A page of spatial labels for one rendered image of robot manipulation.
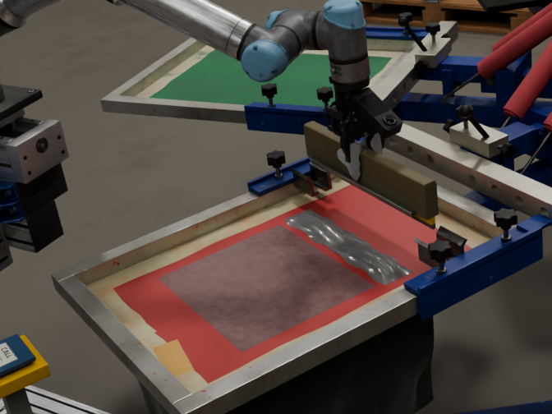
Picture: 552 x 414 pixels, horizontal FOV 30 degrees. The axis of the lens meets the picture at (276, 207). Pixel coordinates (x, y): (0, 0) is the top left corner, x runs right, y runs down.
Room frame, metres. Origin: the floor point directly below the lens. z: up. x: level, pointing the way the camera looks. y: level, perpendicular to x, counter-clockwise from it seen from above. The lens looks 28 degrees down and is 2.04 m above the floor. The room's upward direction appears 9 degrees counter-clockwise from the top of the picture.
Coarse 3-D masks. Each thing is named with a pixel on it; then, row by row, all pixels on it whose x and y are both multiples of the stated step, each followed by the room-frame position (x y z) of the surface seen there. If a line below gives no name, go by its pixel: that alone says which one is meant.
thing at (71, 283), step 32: (288, 192) 2.06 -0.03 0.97; (448, 192) 1.90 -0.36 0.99; (192, 224) 1.94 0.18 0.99; (224, 224) 1.98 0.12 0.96; (480, 224) 1.78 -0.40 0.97; (96, 256) 1.87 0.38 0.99; (128, 256) 1.87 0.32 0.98; (64, 288) 1.76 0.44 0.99; (96, 320) 1.63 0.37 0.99; (352, 320) 1.50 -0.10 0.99; (384, 320) 1.50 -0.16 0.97; (128, 352) 1.51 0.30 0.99; (288, 352) 1.43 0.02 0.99; (320, 352) 1.44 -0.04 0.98; (160, 384) 1.40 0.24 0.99; (224, 384) 1.37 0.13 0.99; (256, 384) 1.38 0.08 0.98
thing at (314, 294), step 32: (416, 224) 1.85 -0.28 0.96; (320, 256) 1.78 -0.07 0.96; (416, 256) 1.73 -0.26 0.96; (256, 288) 1.70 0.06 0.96; (288, 288) 1.68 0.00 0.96; (320, 288) 1.67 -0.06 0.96; (352, 288) 1.65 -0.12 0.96; (384, 288) 1.63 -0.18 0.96; (192, 320) 1.63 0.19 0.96; (224, 320) 1.61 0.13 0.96; (256, 320) 1.59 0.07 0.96; (288, 320) 1.58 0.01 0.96; (320, 320) 1.56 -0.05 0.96; (192, 352) 1.53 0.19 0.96; (224, 352) 1.51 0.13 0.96; (256, 352) 1.49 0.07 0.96
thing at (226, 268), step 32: (352, 192) 2.03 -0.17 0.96; (352, 224) 1.89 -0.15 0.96; (384, 224) 1.87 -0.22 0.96; (192, 256) 1.87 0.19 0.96; (224, 256) 1.84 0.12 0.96; (256, 256) 1.82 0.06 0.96; (288, 256) 1.80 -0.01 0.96; (128, 288) 1.78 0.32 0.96; (160, 288) 1.76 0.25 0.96; (192, 288) 1.74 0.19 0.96; (224, 288) 1.72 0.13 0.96; (160, 320) 1.65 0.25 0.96
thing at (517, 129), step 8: (504, 128) 2.06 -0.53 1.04; (512, 128) 2.05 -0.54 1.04; (520, 128) 2.05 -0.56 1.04; (528, 128) 2.04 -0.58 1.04; (512, 136) 2.01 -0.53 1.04; (520, 136) 2.01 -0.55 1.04; (528, 136) 2.02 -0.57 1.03; (512, 144) 2.00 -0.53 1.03; (520, 144) 2.01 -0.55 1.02; (528, 144) 2.02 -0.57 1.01; (536, 144) 2.03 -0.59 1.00; (472, 152) 1.97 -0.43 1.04; (520, 152) 2.01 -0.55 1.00; (496, 160) 1.98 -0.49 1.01
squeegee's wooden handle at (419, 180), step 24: (312, 144) 2.00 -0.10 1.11; (336, 144) 1.92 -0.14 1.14; (360, 144) 1.88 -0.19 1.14; (360, 168) 1.85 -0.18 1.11; (384, 168) 1.77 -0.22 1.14; (408, 168) 1.74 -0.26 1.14; (384, 192) 1.78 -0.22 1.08; (408, 192) 1.71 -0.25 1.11; (432, 192) 1.68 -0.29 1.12; (432, 216) 1.67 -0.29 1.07
